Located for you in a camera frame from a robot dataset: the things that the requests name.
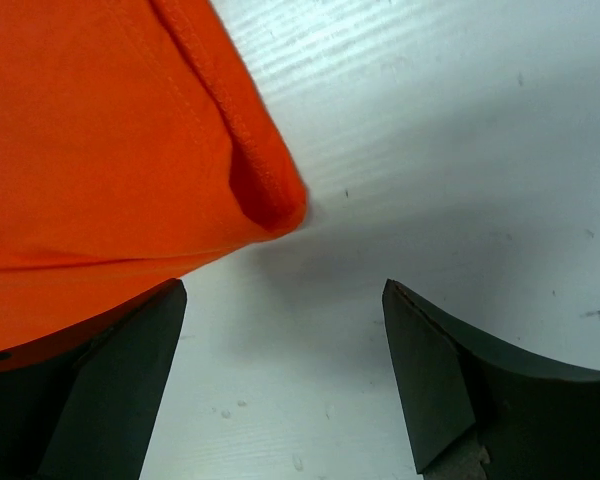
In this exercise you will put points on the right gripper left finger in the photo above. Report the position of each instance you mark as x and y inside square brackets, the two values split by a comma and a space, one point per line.
[82, 403]

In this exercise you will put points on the orange t-shirt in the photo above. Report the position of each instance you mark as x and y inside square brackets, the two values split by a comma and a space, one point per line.
[134, 148]

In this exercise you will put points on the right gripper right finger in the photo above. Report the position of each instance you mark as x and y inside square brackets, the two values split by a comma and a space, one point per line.
[478, 407]

